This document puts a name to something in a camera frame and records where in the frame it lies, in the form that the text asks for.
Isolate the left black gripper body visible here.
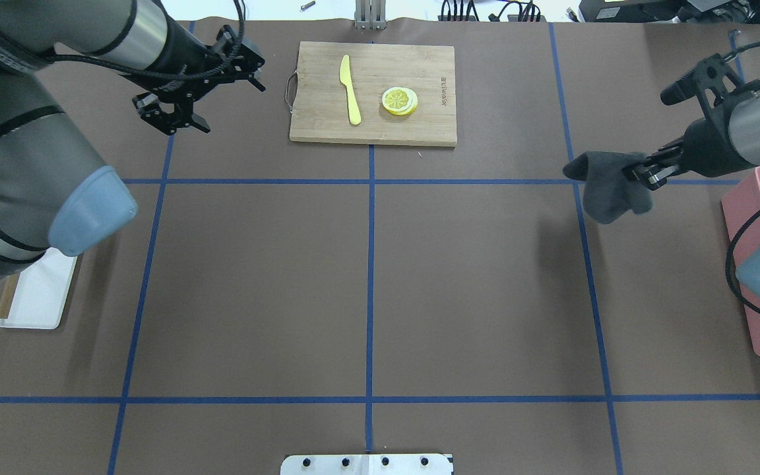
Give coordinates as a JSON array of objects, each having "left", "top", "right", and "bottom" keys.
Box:
[{"left": 150, "top": 30, "right": 229, "bottom": 100}]

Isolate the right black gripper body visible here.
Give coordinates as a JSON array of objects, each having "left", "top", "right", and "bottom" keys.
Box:
[{"left": 678, "top": 118, "right": 750, "bottom": 177}]

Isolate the grey cloth towel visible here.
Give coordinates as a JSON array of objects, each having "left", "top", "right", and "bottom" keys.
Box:
[{"left": 562, "top": 151, "right": 654, "bottom": 224}]

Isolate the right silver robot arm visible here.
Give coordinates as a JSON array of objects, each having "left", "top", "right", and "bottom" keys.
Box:
[{"left": 622, "top": 81, "right": 760, "bottom": 315}]

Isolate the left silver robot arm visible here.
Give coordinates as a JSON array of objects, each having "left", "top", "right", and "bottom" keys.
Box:
[{"left": 0, "top": 1, "right": 265, "bottom": 281}]

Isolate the wooden cutting board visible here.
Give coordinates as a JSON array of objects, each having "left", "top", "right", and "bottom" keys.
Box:
[{"left": 289, "top": 40, "right": 458, "bottom": 148}]

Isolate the yellow plastic knife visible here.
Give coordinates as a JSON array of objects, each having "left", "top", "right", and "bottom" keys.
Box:
[{"left": 338, "top": 54, "right": 362, "bottom": 126}]

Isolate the yellow lemon slice toy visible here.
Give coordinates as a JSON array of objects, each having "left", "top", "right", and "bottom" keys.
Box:
[{"left": 381, "top": 86, "right": 419, "bottom": 116}]

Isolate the white towel rack stand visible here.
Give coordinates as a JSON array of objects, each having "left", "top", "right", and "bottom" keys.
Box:
[{"left": 0, "top": 247, "right": 79, "bottom": 331}]

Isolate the aluminium frame post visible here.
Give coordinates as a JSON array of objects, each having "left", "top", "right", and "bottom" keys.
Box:
[{"left": 354, "top": 0, "right": 388, "bottom": 31}]

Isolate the white camera pillar base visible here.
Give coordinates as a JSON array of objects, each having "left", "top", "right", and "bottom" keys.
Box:
[{"left": 280, "top": 453, "right": 455, "bottom": 474}]

